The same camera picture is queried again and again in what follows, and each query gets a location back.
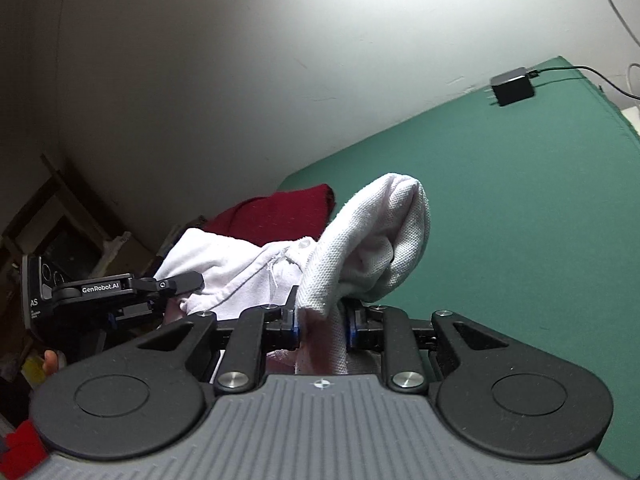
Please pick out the white blue power strip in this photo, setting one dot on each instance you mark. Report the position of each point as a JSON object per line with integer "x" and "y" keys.
{"x": 632, "y": 116}

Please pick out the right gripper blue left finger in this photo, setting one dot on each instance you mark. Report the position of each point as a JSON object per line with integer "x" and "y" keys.
{"x": 247, "y": 340}

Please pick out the white t-shirt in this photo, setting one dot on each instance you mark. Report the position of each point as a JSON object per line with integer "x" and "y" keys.
{"x": 370, "y": 247}

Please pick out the green table cloth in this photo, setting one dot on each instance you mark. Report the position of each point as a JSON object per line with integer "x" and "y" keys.
{"x": 534, "y": 225}

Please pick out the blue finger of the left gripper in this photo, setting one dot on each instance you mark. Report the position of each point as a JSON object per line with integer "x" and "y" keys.
{"x": 180, "y": 284}

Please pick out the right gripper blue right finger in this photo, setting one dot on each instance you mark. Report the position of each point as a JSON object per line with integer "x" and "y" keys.
{"x": 387, "y": 332}

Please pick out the black power adapter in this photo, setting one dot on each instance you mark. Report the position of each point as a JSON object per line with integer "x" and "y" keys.
{"x": 512, "y": 86}

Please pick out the operator hand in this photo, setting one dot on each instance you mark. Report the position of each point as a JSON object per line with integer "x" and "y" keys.
{"x": 51, "y": 362}

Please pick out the dark red garment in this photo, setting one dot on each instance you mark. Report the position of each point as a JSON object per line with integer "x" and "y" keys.
{"x": 281, "y": 216}

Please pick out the red operator clothing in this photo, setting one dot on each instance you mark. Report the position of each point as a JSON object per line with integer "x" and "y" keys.
{"x": 21, "y": 452}

